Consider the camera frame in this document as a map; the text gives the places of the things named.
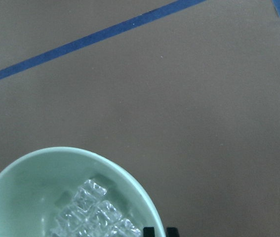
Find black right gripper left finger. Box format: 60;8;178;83
143;227;155;237

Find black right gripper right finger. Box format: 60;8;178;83
166;227;179;237

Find clear ice cubes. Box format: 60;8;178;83
49;179;143;237

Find light green bowl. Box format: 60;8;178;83
0;147;165;237

